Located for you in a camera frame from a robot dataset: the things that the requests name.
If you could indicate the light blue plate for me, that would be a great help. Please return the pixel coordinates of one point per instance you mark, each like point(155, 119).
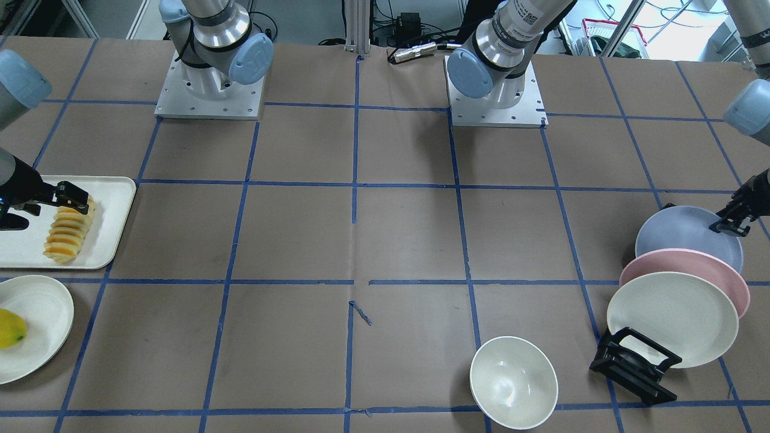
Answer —
point(688, 227)

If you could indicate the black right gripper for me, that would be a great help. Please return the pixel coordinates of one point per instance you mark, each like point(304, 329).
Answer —
point(23, 184)

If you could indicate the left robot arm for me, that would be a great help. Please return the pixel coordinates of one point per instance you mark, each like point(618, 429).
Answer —
point(497, 47)

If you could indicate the cream plate in rack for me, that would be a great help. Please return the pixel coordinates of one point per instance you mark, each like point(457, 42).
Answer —
point(685, 314)

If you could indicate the cream rectangular tray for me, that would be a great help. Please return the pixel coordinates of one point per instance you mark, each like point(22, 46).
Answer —
point(114, 197)

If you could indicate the striped bread loaf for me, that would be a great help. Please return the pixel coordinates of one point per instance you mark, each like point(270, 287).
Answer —
point(67, 233)

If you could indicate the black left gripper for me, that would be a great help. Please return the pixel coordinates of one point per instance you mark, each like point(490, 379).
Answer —
point(759, 193)

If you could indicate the black dish rack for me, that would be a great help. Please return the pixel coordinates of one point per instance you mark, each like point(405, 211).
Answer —
point(630, 370)

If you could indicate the pink plate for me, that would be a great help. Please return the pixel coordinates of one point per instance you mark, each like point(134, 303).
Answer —
point(692, 262)

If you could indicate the cream bowl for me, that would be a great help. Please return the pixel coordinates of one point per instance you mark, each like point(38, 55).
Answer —
point(513, 382)

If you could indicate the yellow lemon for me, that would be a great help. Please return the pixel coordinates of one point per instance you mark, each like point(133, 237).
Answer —
point(13, 329)

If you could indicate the cream plate under lemon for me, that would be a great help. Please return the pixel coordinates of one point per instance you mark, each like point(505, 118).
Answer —
point(47, 308)

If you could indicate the aluminium frame post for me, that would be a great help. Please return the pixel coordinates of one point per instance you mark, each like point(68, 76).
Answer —
point(358, 25)

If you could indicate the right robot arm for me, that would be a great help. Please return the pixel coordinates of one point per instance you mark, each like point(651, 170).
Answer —
point(217, 34)

